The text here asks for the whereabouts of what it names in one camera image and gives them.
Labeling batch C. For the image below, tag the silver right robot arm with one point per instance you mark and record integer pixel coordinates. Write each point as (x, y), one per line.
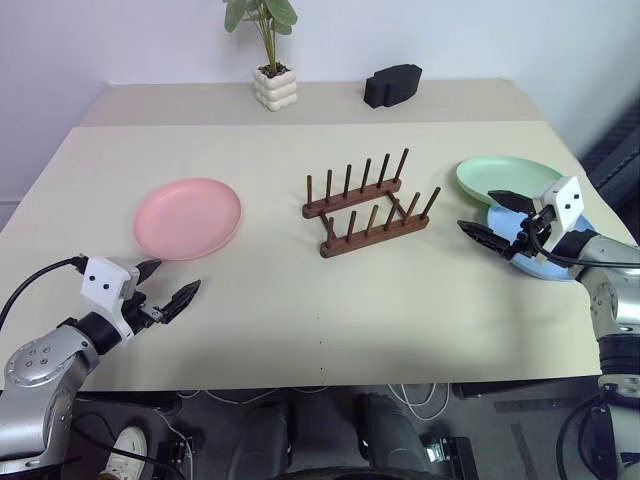
(612, 300)

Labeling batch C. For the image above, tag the pink plate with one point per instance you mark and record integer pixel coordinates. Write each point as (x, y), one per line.
(187, 217)

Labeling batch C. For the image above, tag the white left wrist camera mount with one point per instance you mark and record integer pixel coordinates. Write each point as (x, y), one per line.
(102, 280)

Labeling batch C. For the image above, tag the blue plate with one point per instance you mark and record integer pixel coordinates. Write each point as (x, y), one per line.
(542, 270)

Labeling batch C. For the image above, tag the cream bubble plant pot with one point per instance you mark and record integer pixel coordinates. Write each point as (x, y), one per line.
(275, 92)

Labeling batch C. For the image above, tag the black ribbed object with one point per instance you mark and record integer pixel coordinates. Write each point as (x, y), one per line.
(617, 155)

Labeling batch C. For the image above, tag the green plate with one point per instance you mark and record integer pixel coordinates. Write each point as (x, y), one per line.
(505, 175)

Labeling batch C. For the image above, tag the white shoe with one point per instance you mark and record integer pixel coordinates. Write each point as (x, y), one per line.
(125, 450)

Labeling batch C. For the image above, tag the dark rounded shape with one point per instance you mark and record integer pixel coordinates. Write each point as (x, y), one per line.
(390, 435)
(262, 440)

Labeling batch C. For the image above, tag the black caster block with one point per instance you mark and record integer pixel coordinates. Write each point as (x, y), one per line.
(447, 455)
(180, 452)

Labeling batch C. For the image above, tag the black foam block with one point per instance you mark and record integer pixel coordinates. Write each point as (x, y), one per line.
(392, 85)

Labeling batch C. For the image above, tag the green leafy plant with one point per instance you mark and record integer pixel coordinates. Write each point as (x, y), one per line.
(265, 15)

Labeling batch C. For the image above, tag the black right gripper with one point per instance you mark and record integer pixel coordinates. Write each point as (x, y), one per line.
(535, 235)

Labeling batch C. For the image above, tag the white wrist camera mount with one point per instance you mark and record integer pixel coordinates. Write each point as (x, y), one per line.
(102, 280)
(565, 205)

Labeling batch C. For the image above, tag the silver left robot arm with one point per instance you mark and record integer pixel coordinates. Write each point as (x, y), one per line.
(45, 365)

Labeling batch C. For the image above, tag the wooden dish rack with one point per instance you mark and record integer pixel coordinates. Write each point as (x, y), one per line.
(375, 236)

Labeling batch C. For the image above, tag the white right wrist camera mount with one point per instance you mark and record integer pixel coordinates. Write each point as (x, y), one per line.
(565, 205)

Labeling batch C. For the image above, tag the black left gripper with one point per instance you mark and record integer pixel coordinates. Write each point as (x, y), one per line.
(142, 312)

